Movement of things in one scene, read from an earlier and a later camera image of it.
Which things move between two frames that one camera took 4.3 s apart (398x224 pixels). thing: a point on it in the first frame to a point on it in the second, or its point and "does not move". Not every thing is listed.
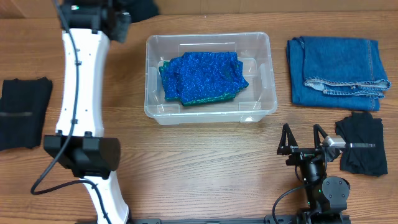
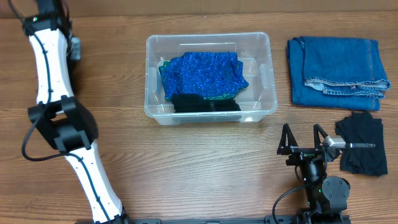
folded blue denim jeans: x=336 y=73 does not move
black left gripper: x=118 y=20 to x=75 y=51
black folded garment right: x=361 y=127 does not move
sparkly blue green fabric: x=201 y=78 does not move
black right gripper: x=305 y=153 does not move
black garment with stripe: x=139 y=10 to x=191 y=102
